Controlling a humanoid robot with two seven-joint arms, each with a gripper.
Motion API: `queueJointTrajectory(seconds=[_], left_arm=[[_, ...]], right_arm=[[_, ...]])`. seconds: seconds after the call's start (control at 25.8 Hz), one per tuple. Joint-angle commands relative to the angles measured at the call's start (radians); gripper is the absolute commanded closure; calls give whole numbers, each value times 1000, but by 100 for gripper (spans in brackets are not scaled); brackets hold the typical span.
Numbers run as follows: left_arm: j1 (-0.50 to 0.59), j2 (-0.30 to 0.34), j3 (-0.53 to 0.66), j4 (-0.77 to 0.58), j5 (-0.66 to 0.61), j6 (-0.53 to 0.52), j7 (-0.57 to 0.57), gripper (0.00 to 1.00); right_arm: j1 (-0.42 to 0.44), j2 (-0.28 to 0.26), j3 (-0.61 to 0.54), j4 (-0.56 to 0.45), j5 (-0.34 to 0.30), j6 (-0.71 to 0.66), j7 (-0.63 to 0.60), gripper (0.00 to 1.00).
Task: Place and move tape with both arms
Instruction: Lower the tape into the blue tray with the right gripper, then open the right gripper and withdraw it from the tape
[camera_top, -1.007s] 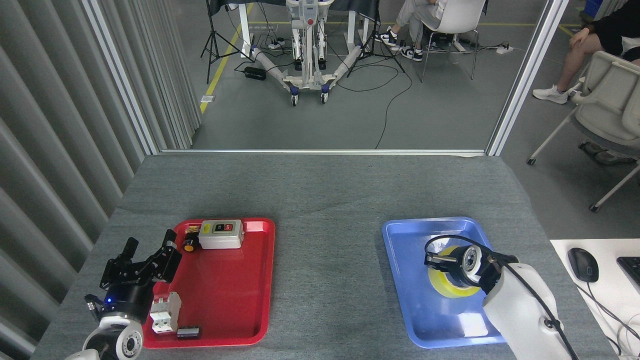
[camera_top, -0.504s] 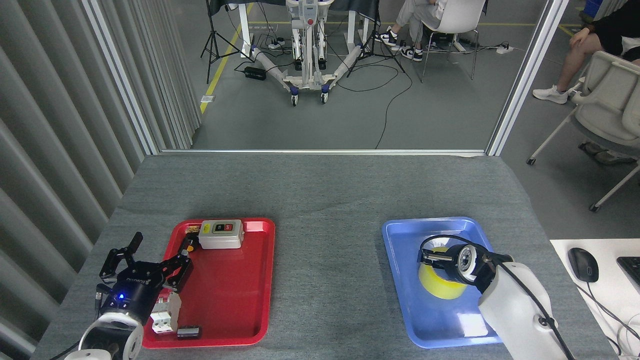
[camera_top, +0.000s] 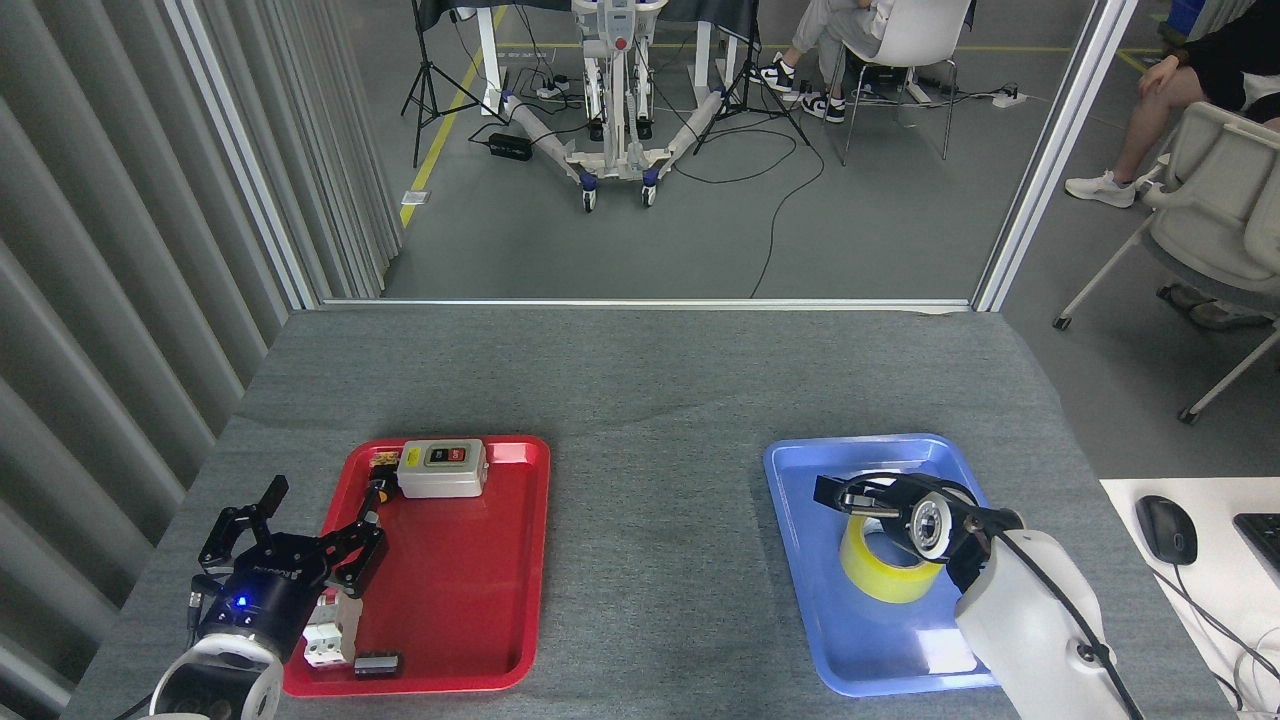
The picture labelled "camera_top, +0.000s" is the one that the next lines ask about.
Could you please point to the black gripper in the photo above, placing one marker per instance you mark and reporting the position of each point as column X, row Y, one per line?
column 265, row 605
column 880, row 498

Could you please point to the yellow tape roll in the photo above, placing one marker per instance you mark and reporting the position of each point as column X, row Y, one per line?
column 880, row 575

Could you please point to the person's hand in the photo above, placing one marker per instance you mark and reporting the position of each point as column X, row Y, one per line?
column 1163, row 72

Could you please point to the blue plastic tray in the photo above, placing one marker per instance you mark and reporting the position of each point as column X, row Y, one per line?
column 800, row 560

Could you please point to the white circuit breaker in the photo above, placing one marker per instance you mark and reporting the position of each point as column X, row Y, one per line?
column 335, row 640

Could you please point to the small black rectangular block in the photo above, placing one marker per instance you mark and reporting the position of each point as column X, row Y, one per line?
column 380, row 665

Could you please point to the red plastic tray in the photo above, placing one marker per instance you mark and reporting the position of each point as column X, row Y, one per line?
column 470, row 600

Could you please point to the grey felt table cover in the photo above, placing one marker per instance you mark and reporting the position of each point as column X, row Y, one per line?
column 650, row 400

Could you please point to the black computer mouse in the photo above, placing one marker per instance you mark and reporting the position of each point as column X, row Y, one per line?
column 1166, row 530

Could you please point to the grey corrugated partition panel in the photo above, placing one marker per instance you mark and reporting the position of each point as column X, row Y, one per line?
column 100, row 250

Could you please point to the white side desk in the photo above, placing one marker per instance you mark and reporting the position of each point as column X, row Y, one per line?
column 1215, row 500

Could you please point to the white wheeled stand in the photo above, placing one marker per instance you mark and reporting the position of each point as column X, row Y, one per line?
column 620, row 150

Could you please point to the black tripod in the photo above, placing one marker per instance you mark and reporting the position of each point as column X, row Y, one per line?
column 430, row 60
column 747, row 90

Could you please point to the white power strip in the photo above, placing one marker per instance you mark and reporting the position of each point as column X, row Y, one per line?
column 1010, row 99
column 550, row 92

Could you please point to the black keyboard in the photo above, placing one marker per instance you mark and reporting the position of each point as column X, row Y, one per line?
column 1262, row 540

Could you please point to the black power adapter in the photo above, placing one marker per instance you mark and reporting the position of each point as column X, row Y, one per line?
column 510, row 147

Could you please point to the seated person with black-white shoes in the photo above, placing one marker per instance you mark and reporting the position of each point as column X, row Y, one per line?
column 815, row 30

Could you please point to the white shell chair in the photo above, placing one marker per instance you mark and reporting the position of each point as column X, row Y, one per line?
column 920, row 30

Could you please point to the grey office chair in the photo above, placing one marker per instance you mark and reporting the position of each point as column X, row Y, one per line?
column 1220, row 220

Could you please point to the white desk with black cloth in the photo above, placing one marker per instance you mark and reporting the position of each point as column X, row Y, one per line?
column 489, row 50

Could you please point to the seated person with white shoes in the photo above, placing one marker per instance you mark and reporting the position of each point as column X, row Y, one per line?
column 1215, row 70

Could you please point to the blue bin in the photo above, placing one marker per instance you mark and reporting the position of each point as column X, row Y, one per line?
column 1186, row 14

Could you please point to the grey push button switch box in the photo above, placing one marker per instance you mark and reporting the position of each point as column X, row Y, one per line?
column 440, row 482

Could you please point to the silver frame rail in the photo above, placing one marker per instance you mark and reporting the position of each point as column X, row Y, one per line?
column 600, row 303

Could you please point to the silver frame post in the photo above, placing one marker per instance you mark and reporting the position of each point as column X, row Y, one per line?
column 243, row 150
column 1058, row 150

